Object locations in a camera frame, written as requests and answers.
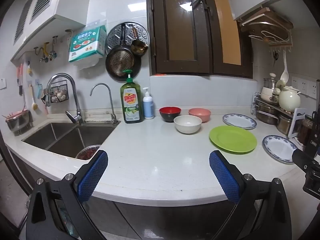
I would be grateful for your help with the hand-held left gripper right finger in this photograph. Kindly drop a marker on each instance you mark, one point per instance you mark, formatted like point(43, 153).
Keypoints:
point(225, 177)

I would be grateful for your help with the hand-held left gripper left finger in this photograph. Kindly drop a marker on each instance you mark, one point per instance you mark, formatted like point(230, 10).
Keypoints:
point(92, 175)

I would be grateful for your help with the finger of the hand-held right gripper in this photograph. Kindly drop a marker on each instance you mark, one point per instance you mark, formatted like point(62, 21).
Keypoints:
point(302, 160)

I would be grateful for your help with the blue patterned white plate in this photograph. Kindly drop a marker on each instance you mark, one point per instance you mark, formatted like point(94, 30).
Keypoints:
point(239, 121)
point(278, 148)

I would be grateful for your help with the pink bowl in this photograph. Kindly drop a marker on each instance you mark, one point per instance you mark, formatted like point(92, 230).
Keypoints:
point(200, 114)

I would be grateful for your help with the red bowl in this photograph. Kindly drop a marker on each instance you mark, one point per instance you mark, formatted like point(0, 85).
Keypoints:
point(170, 113)

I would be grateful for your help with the metal strainer with red food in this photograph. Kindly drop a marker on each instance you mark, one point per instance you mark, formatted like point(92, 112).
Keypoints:
point(87, 152)

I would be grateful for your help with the glass jar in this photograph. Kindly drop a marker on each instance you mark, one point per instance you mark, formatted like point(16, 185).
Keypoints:
point(305, 131)

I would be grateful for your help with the green plate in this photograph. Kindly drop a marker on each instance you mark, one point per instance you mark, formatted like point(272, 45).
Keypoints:
point(233, 139)

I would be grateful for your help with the small steel pot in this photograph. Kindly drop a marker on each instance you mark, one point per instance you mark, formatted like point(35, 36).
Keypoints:
point(283, 125)

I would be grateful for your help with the white pot rack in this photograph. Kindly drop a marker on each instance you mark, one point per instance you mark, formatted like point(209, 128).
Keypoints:
point(297, 120)

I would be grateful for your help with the stainless steel sink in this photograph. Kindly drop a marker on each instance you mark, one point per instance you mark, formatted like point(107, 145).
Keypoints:
point(60, 136)

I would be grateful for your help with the large steel pot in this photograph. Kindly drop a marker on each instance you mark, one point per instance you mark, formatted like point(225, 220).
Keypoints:
point(265, 116)

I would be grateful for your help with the cream kettle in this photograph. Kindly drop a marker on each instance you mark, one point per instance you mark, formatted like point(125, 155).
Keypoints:
point(288, 100)

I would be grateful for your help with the white bowl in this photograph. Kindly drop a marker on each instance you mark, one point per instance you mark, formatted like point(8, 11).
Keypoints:
point(187, 127)

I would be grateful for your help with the grey base cabinet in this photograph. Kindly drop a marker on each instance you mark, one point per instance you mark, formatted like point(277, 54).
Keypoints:
point(150, 217)

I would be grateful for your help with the cream pot with glass lid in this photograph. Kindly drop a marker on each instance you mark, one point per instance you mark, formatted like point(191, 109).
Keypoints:
point(267, 92)

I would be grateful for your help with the tall chrome faucet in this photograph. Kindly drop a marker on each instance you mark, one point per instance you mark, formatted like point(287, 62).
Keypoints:
point(75, 100)

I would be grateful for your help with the small chrome faucet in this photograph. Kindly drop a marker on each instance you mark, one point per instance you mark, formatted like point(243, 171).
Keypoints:
point(110, 100)

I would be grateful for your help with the green dish soap bottle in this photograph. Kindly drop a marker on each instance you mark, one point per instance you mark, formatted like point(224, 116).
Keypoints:
point(131, 105)

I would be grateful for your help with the white blue pump bottle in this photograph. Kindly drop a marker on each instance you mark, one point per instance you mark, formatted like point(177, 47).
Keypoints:
point(148, 107)

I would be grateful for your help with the white ladle spoon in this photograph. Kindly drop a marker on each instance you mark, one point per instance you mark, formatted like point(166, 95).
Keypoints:
point(284, 73)

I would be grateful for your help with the yellow white dish brush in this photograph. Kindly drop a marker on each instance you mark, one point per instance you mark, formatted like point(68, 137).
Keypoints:
point(34, 105)

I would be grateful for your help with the blue hanging holder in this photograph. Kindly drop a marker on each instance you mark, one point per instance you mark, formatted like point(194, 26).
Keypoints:
point(39, 90)

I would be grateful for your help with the black scissors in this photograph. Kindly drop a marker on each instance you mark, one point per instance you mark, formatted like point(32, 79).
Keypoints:
point(275, 56)

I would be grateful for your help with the black frying pan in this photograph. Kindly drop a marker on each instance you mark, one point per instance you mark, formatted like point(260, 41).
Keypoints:
point(120, 63)

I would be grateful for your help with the pink hanging cloths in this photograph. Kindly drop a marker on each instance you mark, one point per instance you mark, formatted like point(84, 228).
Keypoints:
point(20, 75)

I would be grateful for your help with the green paper towel pack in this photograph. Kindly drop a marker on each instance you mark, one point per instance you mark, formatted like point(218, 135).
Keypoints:
point(86, 45)

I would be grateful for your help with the brass ladle pot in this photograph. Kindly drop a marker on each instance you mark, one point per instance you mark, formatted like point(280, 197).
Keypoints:
point(138, 47)

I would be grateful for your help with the round metal steamer tray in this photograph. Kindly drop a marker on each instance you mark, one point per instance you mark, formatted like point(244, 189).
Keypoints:
point(115, 33)

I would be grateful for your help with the white wall outlets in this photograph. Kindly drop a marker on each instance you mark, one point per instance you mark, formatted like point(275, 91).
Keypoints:
point(303, 85)

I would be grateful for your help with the dark brown window frame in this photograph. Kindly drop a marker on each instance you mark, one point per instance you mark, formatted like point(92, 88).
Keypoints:
point(200, 62)

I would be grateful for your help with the white wall switch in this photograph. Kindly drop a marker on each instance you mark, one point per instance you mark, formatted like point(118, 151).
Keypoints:
point(2, 83)

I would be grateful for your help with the metal wall hook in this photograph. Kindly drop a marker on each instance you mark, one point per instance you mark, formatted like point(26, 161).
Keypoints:
point(54, 46)
point(69, 33)

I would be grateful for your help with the wall shelf with boards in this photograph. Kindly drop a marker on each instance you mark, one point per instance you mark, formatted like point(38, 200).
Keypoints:
point(265, 25)

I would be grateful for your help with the white vented wall cabinet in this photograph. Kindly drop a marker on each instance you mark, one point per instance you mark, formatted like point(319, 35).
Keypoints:
point(50, 2)

